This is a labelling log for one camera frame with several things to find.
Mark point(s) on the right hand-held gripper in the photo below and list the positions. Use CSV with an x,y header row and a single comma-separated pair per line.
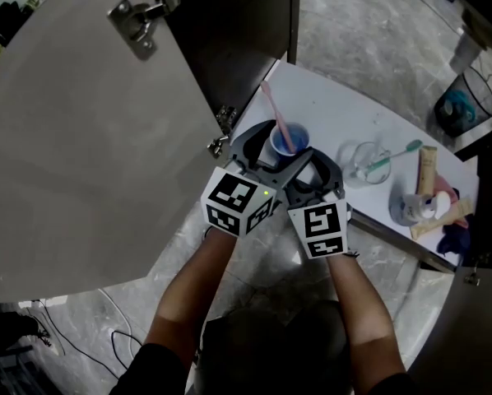
x,y
322,229

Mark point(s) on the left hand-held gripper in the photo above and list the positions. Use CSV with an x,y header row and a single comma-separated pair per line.
x,y
233,204

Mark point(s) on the blue plastic cup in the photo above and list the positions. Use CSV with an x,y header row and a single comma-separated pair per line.
x,y
299,138

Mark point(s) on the pink toothbrush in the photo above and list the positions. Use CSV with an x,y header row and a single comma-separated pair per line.
x,y
277,109

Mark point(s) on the clear glass cup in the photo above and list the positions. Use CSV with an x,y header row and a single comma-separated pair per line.
x,y
371,175

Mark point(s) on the green toothbrush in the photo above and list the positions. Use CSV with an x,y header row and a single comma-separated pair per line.
x,y
394,156

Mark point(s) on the dark vanity cabinet with sink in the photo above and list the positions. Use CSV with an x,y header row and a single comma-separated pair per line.
x,y
332,105

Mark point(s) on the person's left forearm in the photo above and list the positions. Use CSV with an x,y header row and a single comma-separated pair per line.
x,y
188,290

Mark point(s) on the person's right forearm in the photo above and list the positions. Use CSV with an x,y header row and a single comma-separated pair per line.
x,y
361,315

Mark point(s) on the metal cabinet door hinge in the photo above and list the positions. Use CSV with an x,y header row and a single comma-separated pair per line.
x,y
223,130
474,276
135,23

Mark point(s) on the pink cloth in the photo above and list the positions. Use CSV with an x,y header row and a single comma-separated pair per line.
x,y
447,185

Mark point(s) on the dark blue cloth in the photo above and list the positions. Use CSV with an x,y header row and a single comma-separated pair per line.
x,y
453,241

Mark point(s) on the person's grey trousers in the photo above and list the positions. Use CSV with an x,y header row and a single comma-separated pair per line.
x,y
270,344

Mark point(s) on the black mesh waste bin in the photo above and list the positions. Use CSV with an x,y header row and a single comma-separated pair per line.
x,y
464,109

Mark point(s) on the grey cabinet door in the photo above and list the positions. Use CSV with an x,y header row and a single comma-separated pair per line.
x,y
85,138
468,335

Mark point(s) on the person's black shirt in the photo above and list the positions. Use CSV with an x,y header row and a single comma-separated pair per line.
x,y
155,368

